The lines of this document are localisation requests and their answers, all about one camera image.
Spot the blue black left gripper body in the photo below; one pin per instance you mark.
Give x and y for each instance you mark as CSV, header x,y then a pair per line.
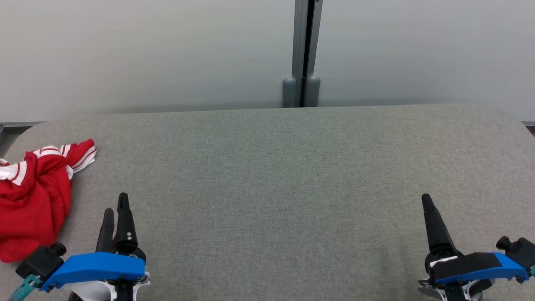
x,y
96,267

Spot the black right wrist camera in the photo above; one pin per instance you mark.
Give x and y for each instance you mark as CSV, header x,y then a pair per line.
x,y
520,251

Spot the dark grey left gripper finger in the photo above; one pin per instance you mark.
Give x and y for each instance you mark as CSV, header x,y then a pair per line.
x,y
124,230
105,234

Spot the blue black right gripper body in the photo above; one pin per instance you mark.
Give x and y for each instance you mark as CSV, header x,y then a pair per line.
x,y
468,267

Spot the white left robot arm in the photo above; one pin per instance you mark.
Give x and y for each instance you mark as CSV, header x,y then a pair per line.
x,y
90,292

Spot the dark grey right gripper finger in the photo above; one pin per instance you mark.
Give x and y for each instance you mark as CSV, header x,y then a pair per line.
x,y
436,230

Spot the teal left camera connector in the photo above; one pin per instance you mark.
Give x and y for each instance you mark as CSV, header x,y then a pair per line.
x,y
25,288

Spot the grey metal partition post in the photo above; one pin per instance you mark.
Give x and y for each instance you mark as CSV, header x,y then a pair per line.
x,y
299,42

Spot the red white basketball jersey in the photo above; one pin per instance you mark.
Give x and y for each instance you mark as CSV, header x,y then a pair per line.
x,y
25,225

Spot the grey partition base rail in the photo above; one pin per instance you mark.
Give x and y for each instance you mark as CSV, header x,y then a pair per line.
x,y
16,124
530,124

